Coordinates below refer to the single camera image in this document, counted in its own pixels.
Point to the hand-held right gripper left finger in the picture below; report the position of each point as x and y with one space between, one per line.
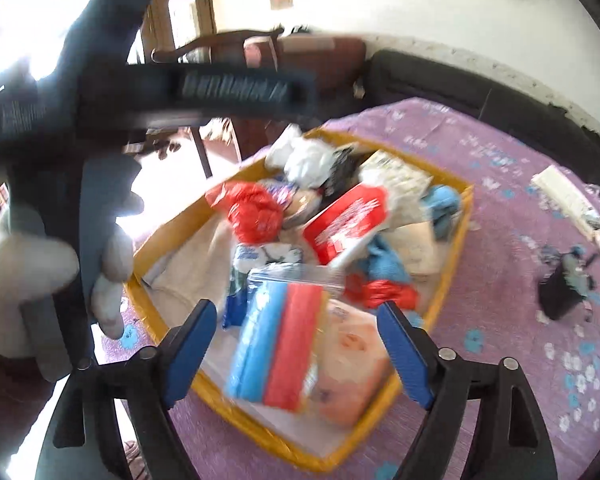
192 345

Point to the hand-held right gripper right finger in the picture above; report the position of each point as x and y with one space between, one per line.
405 355

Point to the pink tissue pack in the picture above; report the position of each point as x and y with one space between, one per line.
352 365

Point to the small red plastic bag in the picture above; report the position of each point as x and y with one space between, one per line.
385 295

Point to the yellow cardboard box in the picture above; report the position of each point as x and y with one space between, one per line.
445 280

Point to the sponge pack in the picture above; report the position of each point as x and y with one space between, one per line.
280 340

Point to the white soft tissue pack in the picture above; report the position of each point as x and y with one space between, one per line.
415 250

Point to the wet wipe pack red label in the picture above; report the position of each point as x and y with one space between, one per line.
345 225

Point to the large red plastic bag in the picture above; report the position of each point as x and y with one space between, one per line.
250 210

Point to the lemon print tissue pack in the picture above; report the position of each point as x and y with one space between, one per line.
395 172

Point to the person's left hand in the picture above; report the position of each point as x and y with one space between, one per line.
25 270

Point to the blue patterned bundle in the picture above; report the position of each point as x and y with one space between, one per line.
260 255

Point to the dark wooden chair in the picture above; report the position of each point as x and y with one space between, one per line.
215 42

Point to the purple floral tablecloth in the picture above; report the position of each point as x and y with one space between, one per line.
505 270

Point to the black electric motor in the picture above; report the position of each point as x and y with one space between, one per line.
562 285

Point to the brown armchair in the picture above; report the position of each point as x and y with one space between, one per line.
320 55

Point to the stack of papers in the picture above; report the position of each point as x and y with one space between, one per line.
565 195

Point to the wooden door frame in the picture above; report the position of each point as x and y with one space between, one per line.
208 0

